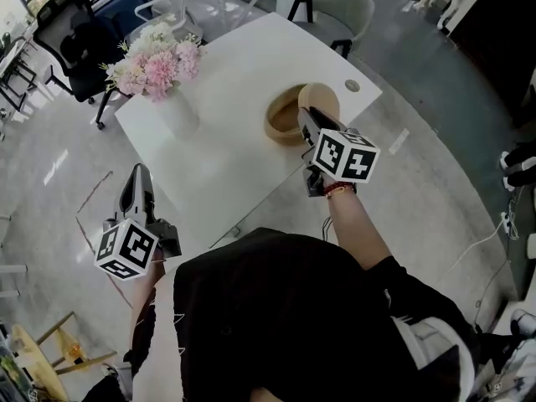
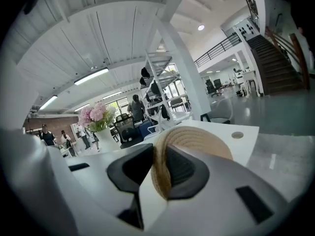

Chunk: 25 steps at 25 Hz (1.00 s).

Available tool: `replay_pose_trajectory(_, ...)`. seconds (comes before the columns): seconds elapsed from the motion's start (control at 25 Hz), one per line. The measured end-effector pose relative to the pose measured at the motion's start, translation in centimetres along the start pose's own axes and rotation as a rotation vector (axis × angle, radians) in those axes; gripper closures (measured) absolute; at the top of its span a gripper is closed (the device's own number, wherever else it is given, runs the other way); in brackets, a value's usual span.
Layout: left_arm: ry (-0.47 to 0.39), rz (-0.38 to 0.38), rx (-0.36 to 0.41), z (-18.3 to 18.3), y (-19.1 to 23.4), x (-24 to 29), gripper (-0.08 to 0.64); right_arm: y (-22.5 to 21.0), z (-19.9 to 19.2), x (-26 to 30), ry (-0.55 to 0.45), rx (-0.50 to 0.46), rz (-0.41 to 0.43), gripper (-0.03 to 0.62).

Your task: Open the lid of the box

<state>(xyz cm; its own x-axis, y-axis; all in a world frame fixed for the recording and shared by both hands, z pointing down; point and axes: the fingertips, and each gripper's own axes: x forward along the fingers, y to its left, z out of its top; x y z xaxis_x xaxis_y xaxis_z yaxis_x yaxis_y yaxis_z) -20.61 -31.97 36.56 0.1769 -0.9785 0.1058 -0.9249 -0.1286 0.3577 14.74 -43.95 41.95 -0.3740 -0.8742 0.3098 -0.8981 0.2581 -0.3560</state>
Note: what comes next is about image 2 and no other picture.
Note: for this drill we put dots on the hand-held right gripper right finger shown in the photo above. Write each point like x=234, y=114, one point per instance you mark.
x=221, y=205

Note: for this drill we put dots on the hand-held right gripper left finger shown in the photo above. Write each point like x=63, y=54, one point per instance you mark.
x=98, y=193

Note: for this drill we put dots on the white pitcher vase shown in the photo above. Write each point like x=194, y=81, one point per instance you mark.
x=107, y=140

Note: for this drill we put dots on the black office chair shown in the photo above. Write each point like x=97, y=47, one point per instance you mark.
x=126, y=129

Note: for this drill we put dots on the round table grommet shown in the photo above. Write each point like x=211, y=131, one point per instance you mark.
x=237, y=135

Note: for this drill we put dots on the white table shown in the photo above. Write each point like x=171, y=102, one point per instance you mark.
x=216, y=129

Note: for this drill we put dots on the pink flower bouquet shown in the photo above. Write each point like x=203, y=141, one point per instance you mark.
x=94, y=114

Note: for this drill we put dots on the blue storage bin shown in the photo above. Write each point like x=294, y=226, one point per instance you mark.
x=145, y=128

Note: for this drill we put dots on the large black framed window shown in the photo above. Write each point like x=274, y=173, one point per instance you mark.
x=118, y=107

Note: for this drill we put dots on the grey green chair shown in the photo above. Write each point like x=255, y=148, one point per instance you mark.
x=221, y=110

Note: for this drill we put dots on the ceiling tube light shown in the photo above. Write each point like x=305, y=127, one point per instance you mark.
x=91, y=76
x=48, y=102
x=112, y=95

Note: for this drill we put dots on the white shelf rack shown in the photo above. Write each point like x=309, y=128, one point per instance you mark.
x=165, y=90

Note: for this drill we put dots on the white carved furniture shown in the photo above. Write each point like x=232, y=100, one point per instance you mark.
x=246, y=82

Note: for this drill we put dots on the dark wooden staircase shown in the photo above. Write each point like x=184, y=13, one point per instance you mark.
x=278, y=67

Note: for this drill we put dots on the black balcony railing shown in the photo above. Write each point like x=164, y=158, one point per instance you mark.
x=219, y=49

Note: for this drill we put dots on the round ceiling light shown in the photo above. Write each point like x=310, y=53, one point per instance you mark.
x=201, y=27

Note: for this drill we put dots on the black stair railing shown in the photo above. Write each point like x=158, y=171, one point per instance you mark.
x=251, y=4

